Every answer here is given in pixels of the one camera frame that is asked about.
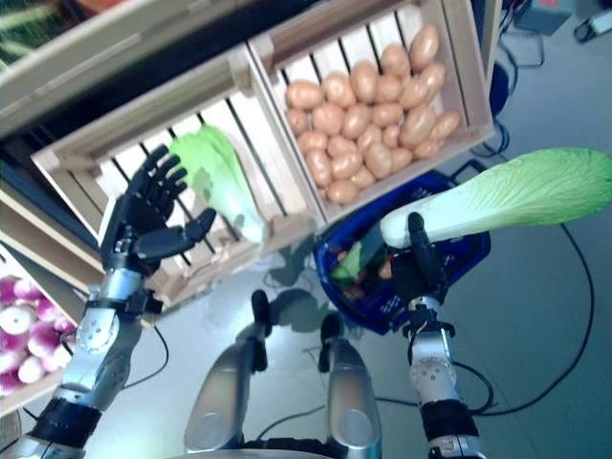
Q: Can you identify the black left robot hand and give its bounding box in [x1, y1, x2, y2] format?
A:
[98, 144, 218, 288]

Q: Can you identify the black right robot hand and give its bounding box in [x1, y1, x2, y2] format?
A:
[389, 211, 450, 301]

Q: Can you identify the blue plastic shopping basket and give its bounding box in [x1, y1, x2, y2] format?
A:
[313, 160, 492, 336]

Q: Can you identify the green white napa cabbage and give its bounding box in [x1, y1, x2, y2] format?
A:
[380, 146, 612, 251]
[331, 238, 386, 283]
[168, 122, 266, 243]

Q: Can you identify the wooden slatted cabbage crate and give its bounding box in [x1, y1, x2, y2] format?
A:
[29, 47, 319, 307]

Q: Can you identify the black right robot foot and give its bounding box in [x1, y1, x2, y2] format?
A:
[318, 312, 344, 374]

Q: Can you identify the black robot foot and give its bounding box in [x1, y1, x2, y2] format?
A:
[251, 288, 273, 336]
[318, 312, 344, 374]

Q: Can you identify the silver right robot leg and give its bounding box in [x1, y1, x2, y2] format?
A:
[318, 334, 384, 455]

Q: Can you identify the silver robot leg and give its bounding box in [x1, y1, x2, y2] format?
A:
[318, 334, 384, 455]
[184, 315, 269, 455]

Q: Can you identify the large tan potato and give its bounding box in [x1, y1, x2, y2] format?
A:
[399, 105, 437, 149]

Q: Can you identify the black left robot foot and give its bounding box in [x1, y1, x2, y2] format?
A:
[251, 288, 273, 336]

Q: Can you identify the silver left robot leg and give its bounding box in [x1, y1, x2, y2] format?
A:
[184, 315, 269, 455]

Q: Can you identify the black round object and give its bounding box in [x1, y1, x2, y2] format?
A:
[487, 61, 509, 116]

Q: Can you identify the green striped pumpkin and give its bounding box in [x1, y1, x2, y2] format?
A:
[0, 0, 63, 66]

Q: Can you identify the wooden potato crate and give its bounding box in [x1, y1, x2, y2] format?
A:
[246, 0, 496, 224]

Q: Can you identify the robot waist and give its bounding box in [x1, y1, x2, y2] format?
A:
[209, 429, 345, 459]

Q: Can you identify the grey box with orange label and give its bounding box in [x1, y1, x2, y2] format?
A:
[520, 0, 575, 33]

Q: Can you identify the white table leg with caster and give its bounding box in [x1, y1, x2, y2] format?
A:
[573, 9, 612, 43]

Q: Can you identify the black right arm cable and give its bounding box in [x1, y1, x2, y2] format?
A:
[451, 361, 494, 413]

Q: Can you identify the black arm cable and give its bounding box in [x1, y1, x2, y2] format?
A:
[124, 324, 171, 389]
[451, 361, 494, 413]

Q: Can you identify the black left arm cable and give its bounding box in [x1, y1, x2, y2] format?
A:
[124, 324, 171, 389]

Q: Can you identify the black floor cable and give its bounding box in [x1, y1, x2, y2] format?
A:
[477, 222, 597, 417]

